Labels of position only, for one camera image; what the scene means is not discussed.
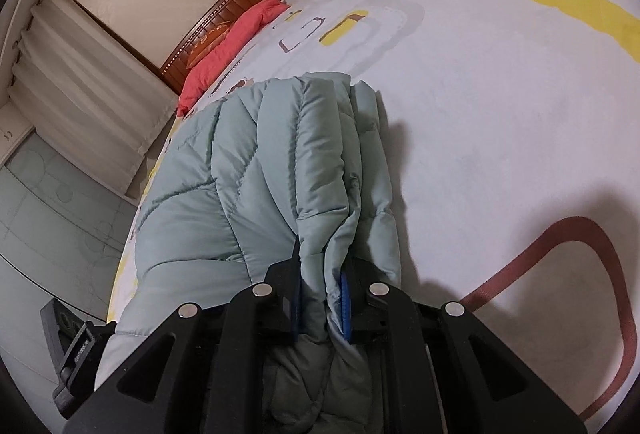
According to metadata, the light green puffer jacket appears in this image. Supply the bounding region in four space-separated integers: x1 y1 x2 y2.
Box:
105 71 403 434

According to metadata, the beige curtain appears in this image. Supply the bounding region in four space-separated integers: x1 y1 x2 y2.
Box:
7 0 178 199

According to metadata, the patterned white bed sheet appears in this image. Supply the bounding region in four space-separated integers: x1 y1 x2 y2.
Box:
105 0 640 434

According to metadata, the red pillow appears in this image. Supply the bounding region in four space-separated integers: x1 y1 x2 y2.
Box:
177 0 288 115

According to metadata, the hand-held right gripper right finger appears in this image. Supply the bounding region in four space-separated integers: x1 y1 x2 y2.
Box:
340 258 587 434

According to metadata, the orange cushion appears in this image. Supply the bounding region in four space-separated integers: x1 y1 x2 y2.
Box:
187 22 233 64

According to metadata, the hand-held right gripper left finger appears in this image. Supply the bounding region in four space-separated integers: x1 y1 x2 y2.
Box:
65 239 305 434

